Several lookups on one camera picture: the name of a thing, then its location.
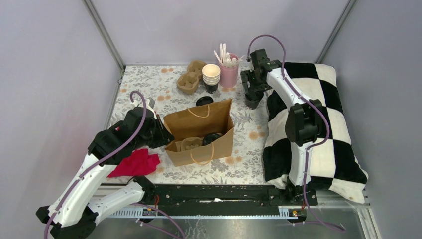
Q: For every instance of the pink straw holder cup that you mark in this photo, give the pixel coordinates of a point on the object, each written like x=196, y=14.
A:
x=228, y=76

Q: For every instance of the wrapped paper straws bundle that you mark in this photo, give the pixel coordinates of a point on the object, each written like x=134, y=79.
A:
x=227, y=59

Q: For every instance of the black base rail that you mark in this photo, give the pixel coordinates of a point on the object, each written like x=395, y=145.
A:
x=224, y=200

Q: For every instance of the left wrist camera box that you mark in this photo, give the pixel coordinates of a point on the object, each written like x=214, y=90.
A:
x=148, y=105

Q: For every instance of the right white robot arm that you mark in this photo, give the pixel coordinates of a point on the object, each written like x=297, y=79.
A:
x=305, y=120

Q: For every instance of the stack of black lids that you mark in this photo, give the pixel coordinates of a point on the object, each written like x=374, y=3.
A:
x=204, y=101

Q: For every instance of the brown cardboard cup carrier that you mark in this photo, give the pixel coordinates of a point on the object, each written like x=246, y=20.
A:
x=189, y=81

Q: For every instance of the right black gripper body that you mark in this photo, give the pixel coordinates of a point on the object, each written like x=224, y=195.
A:
x=256, y=85

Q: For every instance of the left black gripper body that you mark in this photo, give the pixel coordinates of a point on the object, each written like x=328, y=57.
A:
x=157, y=136

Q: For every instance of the stack of paper cups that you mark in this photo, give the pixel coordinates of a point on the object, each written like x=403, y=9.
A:
x=211, y=77

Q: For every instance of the black white checkered pillow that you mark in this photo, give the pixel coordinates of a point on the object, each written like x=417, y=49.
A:
x=333, y=165

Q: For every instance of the black paper coffee cup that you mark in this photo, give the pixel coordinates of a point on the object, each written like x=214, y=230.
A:
x=252, y=102

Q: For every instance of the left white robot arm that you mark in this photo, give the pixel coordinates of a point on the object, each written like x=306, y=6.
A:
x=74, y=215

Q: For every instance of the brown paper bag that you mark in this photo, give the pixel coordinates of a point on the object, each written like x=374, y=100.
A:
x=198, y=122

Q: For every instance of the red cloth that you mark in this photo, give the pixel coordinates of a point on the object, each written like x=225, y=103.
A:
x=139, y=163

